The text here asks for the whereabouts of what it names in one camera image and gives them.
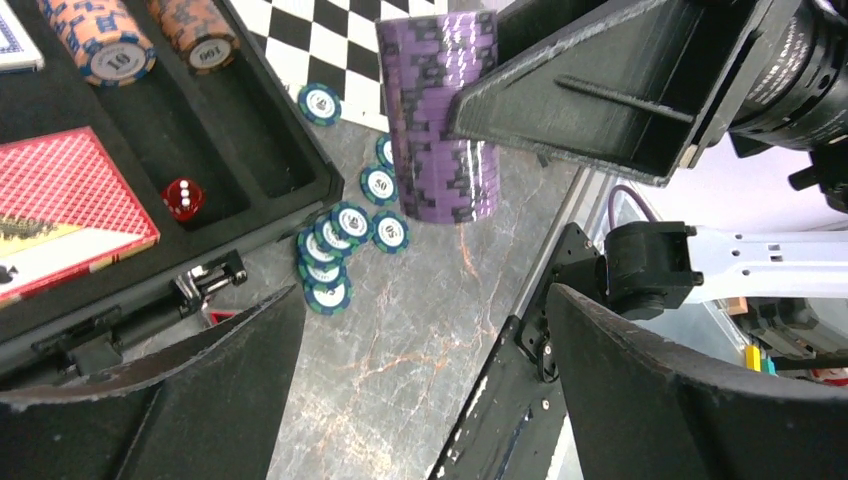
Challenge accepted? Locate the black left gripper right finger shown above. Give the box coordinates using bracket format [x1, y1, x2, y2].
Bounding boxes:
[545, 284, 847, 479]

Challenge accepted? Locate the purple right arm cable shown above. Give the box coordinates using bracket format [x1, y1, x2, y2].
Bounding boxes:
[606, 184, 660, 233]

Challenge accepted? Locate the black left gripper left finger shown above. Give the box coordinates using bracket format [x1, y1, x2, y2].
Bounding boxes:
[1, 285, 306, 479]

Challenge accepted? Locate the green 50 chip middle right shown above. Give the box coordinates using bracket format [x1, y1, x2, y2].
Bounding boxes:
[359, 165, 398, 206]

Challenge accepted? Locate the black red all-in triangle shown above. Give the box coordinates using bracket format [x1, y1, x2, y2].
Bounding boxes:
[206, 310, 238, 326]

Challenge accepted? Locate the green 50 chip on chessboard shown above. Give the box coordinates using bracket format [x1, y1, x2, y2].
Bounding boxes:
[297, 83, 342, 127]

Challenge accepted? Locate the green 50 chip far right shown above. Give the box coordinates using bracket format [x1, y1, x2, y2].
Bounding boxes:
[375, 133, 394, 170]

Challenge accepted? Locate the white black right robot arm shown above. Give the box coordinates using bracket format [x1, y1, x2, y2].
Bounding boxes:
[431, 1, 847, 479]

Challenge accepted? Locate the red playing card deck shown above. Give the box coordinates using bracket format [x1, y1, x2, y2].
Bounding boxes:
[1, 127, 160, 306]

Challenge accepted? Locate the green 50 chip lower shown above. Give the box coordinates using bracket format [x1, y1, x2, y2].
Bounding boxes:
[372, 210, 410, 254]

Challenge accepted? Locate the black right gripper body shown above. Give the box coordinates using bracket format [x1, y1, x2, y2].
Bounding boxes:
[728, 1, 847, 213]

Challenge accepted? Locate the purple poker chip stack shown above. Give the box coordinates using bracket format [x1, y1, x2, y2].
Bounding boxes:
[376, 10, 500, 224]

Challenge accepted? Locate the brown poker chip stack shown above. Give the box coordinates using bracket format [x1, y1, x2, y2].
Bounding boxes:
[146, 0, 239, 75]

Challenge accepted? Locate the blue playing card deck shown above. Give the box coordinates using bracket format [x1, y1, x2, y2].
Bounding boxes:
[1, 12, 45, 74]

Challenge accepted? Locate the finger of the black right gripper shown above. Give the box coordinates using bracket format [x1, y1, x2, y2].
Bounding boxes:
[449, 1, 769, 185]

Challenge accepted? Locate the orange blue poker chip stack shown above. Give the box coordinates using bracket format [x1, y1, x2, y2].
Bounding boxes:
[38, 0, 157, 87]

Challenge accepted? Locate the black poker case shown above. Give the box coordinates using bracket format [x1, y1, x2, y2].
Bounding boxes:
[1, 1, 344, 389]

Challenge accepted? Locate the red die right slot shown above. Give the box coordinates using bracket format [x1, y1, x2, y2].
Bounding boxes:
[161, 178, 206, 222]

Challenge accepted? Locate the black white chessboard mat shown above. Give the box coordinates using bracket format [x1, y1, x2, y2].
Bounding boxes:
[232, 0, 449, 132]

